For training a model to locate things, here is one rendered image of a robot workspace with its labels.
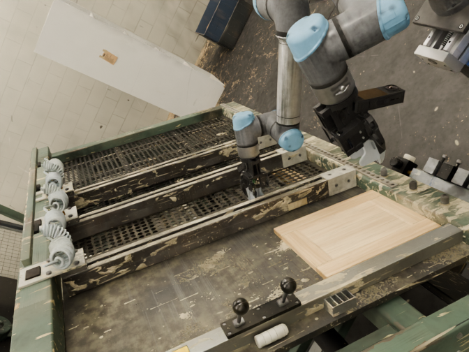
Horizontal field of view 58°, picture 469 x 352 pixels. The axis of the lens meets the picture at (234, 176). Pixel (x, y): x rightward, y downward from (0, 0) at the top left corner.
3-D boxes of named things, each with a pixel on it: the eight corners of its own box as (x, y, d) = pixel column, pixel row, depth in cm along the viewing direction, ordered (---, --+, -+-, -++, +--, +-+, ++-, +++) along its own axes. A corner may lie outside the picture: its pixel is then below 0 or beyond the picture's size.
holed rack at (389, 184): (398, 186, 146) (398, 184, 145) (391, 188, 145) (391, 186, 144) (223, 103, 288) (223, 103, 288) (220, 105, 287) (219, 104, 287)
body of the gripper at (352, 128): (331, 144, 90) (306, 103, 83) (363, 119, 90) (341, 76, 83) (350, 160, 84) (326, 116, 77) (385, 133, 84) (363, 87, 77)
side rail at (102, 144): (225, 123, 284) (222, 107, 280) (58, 173, 252) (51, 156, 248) (220, 121, 291) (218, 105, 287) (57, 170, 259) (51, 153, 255)
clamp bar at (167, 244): (359, 188, 159) (356, 128, 149) (31, 316, 124) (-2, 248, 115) (343, 179, 168) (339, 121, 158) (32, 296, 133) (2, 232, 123)
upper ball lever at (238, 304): (248, 328, 101) (252, 307, 90) (234, 334, 100) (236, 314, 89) (241, 313, 103) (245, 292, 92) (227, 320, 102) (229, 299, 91)
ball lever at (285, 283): (292, 308, 104) (301, 286, 94) (278, 314, 103) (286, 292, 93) (285, 295, 106) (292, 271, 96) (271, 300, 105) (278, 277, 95)
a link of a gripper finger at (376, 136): (370, 148, 89) (355, 119, 85) (376, 143, 89) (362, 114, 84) (383, 158, 86) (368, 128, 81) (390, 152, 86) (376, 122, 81)
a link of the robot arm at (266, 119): (296, 136, 144) (266, 144, 141) (283, 124, 153) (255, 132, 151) (294, 114, 140) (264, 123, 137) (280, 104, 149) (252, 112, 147)
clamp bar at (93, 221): (309, 160, 189) (303, 110, 179) (34, 258, 155) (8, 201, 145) (298, 154, 198) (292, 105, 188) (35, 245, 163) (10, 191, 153)
